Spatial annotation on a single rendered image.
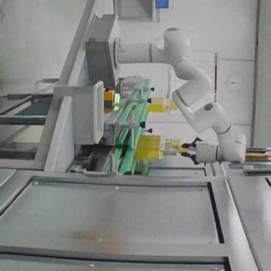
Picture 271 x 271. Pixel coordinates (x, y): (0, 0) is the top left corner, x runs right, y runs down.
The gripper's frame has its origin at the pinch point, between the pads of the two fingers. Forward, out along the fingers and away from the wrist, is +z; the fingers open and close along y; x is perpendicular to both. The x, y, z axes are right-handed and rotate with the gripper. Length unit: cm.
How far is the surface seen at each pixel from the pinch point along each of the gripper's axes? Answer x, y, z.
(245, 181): 99, 24, -36
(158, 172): -0.9, -12.4, 13.3
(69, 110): 52, 26, 32
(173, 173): -1.5, -12.4, 5.7
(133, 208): 118, 23, -16
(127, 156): 32.0, 4.7, 16.4
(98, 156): 41.6, 6.6, 24.7
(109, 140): 25.9, 8.7, 26.6
